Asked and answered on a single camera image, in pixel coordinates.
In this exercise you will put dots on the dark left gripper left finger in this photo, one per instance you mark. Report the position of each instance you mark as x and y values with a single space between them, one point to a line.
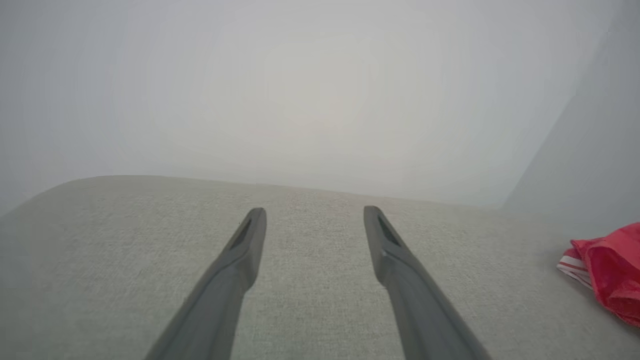
225 300

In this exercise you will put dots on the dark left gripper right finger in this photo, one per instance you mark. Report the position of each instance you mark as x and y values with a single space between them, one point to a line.
420 310

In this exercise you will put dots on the red and white jersey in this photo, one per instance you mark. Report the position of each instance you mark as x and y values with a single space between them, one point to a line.
615 270

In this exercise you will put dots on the grey fabric sofa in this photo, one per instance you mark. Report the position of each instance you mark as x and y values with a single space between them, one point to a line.
315 310

